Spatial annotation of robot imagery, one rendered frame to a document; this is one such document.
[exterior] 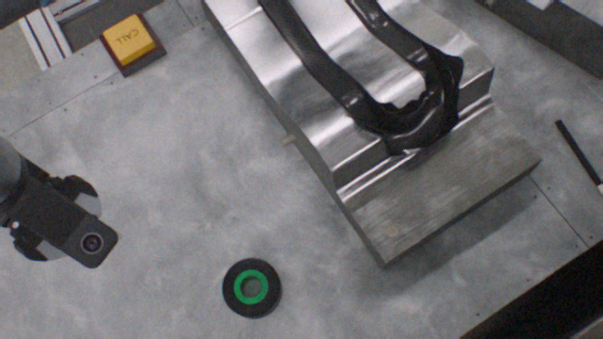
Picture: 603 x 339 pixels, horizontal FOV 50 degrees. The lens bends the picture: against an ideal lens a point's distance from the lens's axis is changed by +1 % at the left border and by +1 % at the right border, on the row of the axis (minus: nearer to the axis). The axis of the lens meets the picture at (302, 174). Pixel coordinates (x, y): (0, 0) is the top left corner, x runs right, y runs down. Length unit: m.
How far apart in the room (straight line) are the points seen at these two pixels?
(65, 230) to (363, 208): 0.39
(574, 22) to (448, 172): 0.28
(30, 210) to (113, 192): 0.34
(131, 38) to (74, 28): 0.85
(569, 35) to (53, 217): 0.75
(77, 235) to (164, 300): 0.29
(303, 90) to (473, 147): 0.25
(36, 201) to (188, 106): 0.40
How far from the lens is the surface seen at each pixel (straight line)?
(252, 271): 0.89
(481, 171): 0.91
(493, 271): 0.94
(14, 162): 0.64
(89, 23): 1.89
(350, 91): 0.87
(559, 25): 1.03
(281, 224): 0.94
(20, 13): 0.62
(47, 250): 0.79
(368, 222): 0.87
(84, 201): 0.78
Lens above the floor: 1.71
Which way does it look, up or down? 72 degrees down
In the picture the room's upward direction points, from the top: 11 degrees counter-clockwise
